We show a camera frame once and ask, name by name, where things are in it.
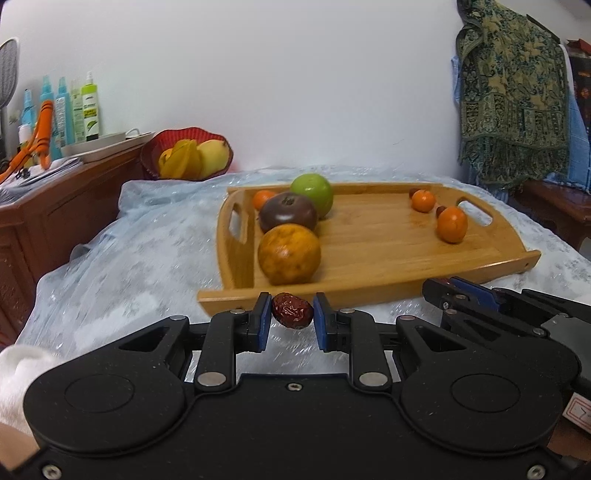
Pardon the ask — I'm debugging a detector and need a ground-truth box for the medium orange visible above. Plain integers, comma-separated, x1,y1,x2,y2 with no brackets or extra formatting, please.
436,206,468,244

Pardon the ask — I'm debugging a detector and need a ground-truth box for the large brownish orange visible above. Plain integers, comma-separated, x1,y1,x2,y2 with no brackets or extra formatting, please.
257,223,322,285

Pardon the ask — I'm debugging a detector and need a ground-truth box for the small mandarin orange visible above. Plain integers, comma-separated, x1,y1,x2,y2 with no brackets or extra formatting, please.
411,191,437,213

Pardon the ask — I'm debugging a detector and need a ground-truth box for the dark purple tomato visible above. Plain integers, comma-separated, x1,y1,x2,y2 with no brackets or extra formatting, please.
259,192,318,233

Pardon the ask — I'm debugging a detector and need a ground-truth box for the green apple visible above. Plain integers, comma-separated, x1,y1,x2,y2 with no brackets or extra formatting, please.
290,173,334,219

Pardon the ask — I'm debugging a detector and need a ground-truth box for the wooden chair right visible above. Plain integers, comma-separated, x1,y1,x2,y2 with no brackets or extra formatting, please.
508,181,591,251

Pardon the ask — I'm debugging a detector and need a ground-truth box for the bamboo serving tray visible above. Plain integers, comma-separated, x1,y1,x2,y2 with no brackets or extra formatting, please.
197,183,541,315

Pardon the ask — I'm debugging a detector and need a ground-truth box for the snowflake white tablecloth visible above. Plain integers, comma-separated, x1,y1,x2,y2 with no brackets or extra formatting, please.
1,167,590,384

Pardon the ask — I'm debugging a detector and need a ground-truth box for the yellow starfruit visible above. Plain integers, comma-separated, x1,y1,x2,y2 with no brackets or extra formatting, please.
158,139,201,181

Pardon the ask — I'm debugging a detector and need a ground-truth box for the yellow mango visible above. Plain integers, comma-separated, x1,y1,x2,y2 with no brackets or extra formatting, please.
197,139,229,180

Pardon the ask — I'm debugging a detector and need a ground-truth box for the green patterned shawl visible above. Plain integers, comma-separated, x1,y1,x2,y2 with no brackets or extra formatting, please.
456,1,570,189

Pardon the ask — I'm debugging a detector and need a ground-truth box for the red fruit bowl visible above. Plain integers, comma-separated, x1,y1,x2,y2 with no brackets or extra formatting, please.
140,127,233,181

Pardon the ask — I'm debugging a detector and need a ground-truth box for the wooden side cabinet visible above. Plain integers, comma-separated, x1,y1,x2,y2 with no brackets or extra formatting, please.
1,147,144,347

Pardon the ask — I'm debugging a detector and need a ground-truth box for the white tray on cabinet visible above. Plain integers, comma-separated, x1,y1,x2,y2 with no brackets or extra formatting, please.
61,130,153,164

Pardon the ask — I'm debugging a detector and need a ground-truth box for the blue spray bottle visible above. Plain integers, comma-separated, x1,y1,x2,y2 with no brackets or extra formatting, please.
54,77,75,148

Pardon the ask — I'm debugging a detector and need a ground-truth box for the green white bottle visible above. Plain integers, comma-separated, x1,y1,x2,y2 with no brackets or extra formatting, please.
81,72,100,141

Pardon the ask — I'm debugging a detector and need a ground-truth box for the electric fly swatter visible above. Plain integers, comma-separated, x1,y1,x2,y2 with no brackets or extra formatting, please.
0,37,19,109

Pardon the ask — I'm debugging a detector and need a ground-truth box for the orange handled tool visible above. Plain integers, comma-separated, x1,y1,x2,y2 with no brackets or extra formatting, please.
0,100,53,182

